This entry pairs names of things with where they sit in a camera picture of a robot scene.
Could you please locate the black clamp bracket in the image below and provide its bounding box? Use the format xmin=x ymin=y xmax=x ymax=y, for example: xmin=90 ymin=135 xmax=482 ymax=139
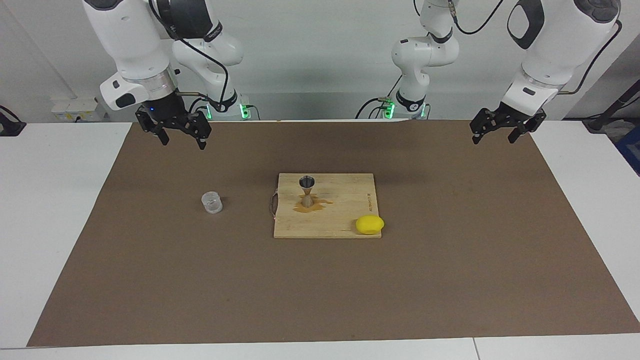
xmin=0 ymin=105 xmax=27 ymax=137

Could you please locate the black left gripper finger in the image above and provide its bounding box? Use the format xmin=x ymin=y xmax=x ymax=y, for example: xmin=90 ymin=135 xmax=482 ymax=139
xmin=507 ymin=114 xmax=547 ymax=144
xmin=469 ymin=109 xmax=495 ymax=145

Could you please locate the small clear plastic cup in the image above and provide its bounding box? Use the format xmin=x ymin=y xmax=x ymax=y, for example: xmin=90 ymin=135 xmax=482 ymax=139
xmin=201 ymin=191 xmax=224 ymax=215

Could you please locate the blue floor object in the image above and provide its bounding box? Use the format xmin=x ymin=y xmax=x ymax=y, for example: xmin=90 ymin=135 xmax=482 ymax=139
xmin=616 ymin=125 xmax=640 ymax=177

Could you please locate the black stand leg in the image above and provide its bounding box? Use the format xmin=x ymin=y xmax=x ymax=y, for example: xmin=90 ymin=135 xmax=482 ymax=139
xmin=585 ymin=80 xmax=640 ymax=133

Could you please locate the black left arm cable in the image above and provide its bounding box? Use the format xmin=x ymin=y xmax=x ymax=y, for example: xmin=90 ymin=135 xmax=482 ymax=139
xmin=412 ymin=0 xmax=623 ymax=96

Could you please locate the yellow lemon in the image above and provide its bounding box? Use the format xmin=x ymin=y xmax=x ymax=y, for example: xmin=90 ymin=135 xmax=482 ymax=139
xmin=355 ymin=215 xmax=385 ymax=235

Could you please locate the black right base cable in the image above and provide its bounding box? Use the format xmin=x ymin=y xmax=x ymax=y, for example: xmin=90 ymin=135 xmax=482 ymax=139
xmin=187 ymin=97 xmax=210 ymax=122

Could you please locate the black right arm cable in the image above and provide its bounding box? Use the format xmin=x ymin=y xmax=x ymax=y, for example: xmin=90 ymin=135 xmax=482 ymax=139
xmin=149 ymin=0 xmax=231 ymax=121

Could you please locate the black left base cable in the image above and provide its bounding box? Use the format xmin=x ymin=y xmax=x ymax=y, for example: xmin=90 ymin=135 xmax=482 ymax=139
xmin=355 ymin=74 xmax=403 ymax=120

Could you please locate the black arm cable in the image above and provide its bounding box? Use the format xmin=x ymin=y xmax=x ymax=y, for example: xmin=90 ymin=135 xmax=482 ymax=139
xmin=149 ymin=0 xmax=231 ymax=121
xmin=412 ymin=0 xmax=623 ymax=96

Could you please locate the wooden cutting board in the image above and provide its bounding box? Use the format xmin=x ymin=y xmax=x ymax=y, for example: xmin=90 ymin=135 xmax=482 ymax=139
xmin=270 ymin=173 xmax=382 ymax=239

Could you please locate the steel double jigger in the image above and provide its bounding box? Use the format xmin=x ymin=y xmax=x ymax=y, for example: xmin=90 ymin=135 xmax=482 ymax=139
xmin=298 ymin=175 xmax=316 ymax=209

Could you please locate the black base cable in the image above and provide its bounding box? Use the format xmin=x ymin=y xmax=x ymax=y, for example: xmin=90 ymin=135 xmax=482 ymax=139
xmin=355 ymin=74 xmax=403 ymax=120
xmin=187 ymin=97 xmax=210 ymax=122

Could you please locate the large brown table mat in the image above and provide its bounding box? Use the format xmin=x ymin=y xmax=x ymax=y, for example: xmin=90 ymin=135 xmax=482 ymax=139
xmin=26 ymin=119 xmax=640 ymax=348

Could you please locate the white power strip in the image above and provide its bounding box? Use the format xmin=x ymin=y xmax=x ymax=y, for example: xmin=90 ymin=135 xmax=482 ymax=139
xmin=51 ymin=96 xmax=107 ymax=122

